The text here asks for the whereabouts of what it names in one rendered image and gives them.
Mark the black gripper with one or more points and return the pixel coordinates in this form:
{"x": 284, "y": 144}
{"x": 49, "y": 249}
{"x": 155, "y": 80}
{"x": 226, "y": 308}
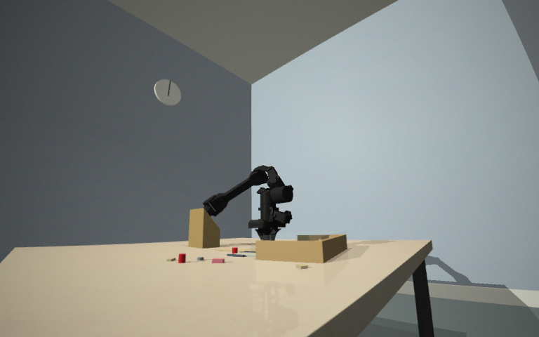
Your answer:
{"x": 264, "y": 225}

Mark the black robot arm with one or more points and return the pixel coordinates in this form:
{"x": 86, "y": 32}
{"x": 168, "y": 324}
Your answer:
{"x": 277, "y": 193}

